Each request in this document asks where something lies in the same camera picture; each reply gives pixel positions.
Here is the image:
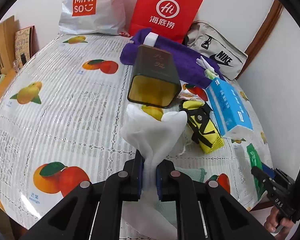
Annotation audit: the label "green snack packet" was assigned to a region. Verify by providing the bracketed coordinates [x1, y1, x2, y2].
[247, 143, 266, 200]

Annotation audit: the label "green sponge cloth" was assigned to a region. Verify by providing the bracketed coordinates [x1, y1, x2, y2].
[154, 166, 207, 227]

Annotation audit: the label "white soft cloth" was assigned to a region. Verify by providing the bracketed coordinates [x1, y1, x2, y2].
[121, 104, 187, 239]

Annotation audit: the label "yellow mesh pouch black straps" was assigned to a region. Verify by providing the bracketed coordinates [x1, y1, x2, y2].
[179, 100, 225, 155]

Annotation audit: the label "person's right hand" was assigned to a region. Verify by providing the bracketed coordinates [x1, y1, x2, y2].
[264, 207, 295, 235]

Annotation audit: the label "blue tissue pack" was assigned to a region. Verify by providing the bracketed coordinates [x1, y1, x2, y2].
[206, 77, 253, 140]

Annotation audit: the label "fruit print tablecloth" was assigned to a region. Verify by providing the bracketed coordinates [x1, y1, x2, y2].
[0, 34, 273, 229]

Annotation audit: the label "dark green tin box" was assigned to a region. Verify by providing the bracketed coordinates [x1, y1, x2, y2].
[127, 45, 181, 109]

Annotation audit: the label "purple towel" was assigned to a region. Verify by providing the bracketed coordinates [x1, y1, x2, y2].
[120, 28, 224, 89]

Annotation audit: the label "white wrapped small item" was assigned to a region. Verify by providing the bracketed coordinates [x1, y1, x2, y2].
[196, 56, 219, 80]

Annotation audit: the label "grey Nike bag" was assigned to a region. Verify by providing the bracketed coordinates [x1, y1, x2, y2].
[185, 21, 248, 80]

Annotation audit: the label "red paper bag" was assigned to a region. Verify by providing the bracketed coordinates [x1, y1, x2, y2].
[128, 0, 203, 43]

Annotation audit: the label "brown framed board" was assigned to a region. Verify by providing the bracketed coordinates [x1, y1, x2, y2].
[14, 25, 34, 67]

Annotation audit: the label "white Miniso plastic bag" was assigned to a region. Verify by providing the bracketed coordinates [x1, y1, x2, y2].
[58, 0, 126, 35]

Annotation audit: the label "wooden headboard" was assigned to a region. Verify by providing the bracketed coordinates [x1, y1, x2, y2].
[0, 16, 17, 74]

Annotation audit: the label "brown wooden door frame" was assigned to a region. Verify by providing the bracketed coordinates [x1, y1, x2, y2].
[236, 0, 283, 79]

